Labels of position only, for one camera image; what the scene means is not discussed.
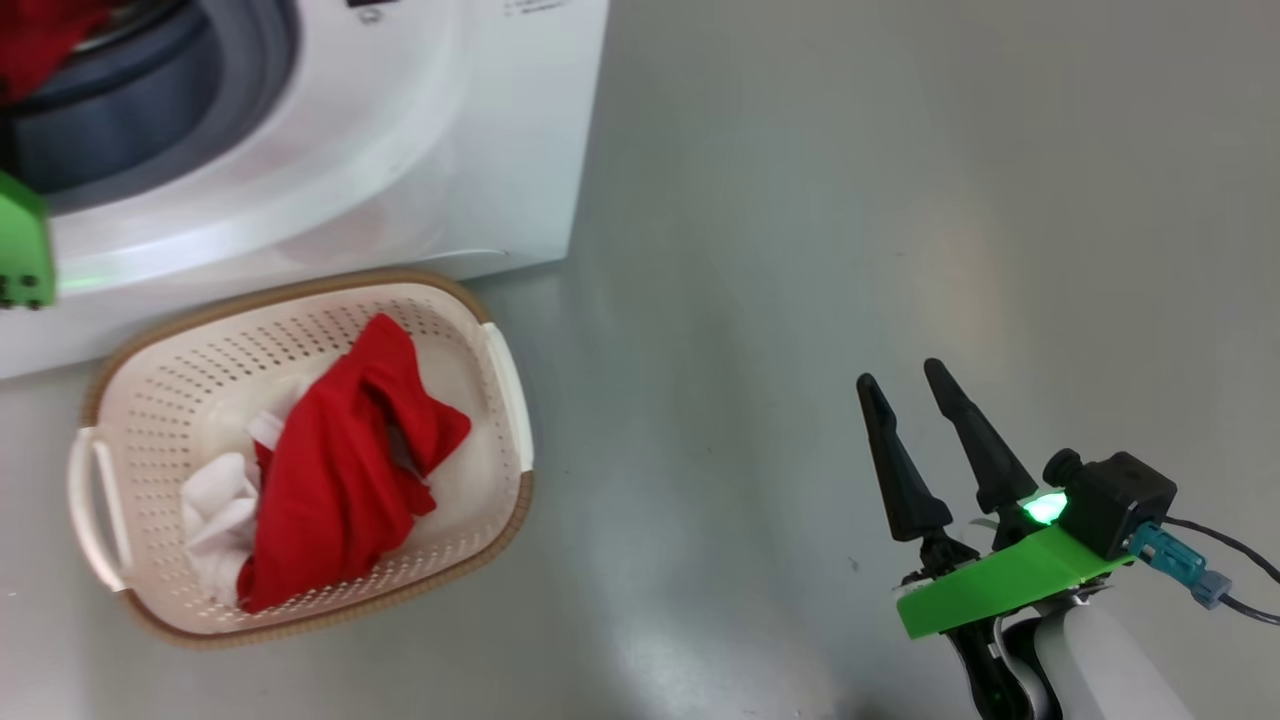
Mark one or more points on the red garment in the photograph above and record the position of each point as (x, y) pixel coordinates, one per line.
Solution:
(40, 40)
(330, 480)

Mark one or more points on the teal right camera connector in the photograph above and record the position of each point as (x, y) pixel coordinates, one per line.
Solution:
(1175, 565)

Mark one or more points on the white front-load washing machine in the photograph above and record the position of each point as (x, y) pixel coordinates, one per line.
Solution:
(400, 150)

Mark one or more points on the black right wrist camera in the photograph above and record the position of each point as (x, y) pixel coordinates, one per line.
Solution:
(1120, 500)

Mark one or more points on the cream plastic laundry basket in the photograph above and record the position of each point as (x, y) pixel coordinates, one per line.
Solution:
(475, 480)

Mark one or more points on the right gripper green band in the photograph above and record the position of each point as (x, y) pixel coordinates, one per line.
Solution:
(1000, 585)

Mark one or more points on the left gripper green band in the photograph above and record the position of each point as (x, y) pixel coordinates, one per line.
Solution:
(20, 245)

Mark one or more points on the white garment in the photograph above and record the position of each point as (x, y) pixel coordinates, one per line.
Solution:
(215, 510)

